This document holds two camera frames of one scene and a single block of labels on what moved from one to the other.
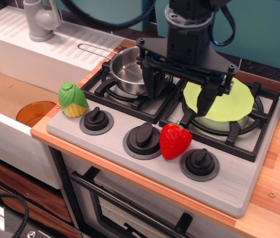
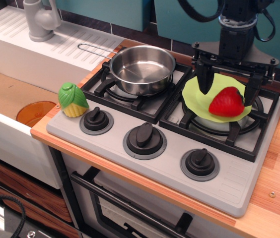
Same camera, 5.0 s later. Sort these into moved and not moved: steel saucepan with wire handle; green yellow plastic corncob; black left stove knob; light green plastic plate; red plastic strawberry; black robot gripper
Moved: black robot gripper; red plastic strawberry
Not moved: steel saucepan with wire handle; green yellow plastic corncob; light green plastic plate; black left stove knob
